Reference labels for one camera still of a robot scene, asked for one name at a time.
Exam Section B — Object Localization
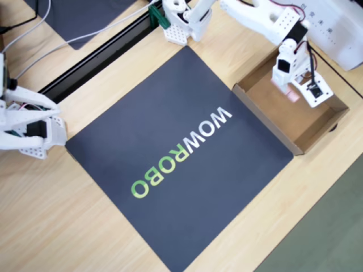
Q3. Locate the open cardboard box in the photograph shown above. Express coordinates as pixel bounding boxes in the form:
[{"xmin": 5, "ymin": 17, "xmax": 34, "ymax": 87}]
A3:
[{"xmin": 231, "ymin": 42, "xmax": 351, "ymax": 156}]

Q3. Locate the black table rail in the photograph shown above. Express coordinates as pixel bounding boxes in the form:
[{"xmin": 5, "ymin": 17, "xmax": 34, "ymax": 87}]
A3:
[{"xmin": 37, "ymin": 5, "xmax": 164, "ymax": 104}]

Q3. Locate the green table clamp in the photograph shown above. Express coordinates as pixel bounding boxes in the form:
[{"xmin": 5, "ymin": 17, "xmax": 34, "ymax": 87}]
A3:
[{"xmin": 147, "ymin": 3, "xmax": 171, "ymax": 30}]

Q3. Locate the short grey cable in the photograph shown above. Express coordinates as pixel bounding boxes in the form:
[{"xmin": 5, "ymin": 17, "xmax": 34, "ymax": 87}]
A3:
[{"xmin": 0, "ymin": 0, "xmax": 52, "ymax": 54}]

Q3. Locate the dark mat with WOWROBO print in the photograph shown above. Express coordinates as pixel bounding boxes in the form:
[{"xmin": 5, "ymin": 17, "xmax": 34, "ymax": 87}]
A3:
[{"xmin": 64, "ymin": 45, "xmax": 294, "ymax": 272}]

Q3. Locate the red and black servo wire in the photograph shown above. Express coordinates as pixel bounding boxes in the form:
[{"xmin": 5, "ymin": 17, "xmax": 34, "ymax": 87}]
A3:
[{"xmin": 266, "ymin": 0, "xmax": 311, "ymax": 55}]

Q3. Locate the white perforated base plate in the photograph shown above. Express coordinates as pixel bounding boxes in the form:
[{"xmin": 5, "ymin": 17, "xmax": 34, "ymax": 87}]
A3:
[{"xmin": 163, "ymin": 23, "xmax": 191, "ymax": 46}]

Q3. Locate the long grey cable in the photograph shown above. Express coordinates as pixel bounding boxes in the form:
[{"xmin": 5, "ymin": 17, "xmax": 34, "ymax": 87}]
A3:
[{"xmin": 13, "ymin": 0, "xmax": 158, "ymax": 80}]

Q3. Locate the pink stick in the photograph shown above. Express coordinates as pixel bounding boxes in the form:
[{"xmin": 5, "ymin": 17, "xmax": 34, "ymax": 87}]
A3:
[{"xmin": 270, "ymin": 78, "xmax": 301, "ymax": 102}]

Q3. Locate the plain dark mat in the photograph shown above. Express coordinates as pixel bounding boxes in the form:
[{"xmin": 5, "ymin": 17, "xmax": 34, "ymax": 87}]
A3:
[{"xmin": 23, "ymin": 0, "xmax": 137, "ymax": 52}]

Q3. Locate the white wrist camera plate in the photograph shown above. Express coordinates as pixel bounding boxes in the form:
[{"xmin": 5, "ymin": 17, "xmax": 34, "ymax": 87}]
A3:
[{"xmin": 296, "ymin": 74, "xmax": 335, "ymax": 109}]

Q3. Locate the white box with Chinese print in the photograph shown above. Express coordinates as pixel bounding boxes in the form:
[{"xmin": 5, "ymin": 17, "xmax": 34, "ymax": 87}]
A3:
[{"xmin": 280, "ymin": 0, "xmax": 363, "ymax": 72}]

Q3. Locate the thin black cable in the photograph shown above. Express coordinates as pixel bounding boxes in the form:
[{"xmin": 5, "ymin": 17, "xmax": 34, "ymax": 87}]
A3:
[{"xmin": 0, "ymin": 0, "xmax": 39, "ymax": 35}]

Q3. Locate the black camera cable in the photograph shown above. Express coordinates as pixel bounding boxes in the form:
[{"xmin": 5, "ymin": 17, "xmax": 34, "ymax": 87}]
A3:
[{"xmin": 307, "ymin": 44, "xmax": 319, "ymax": 87}]

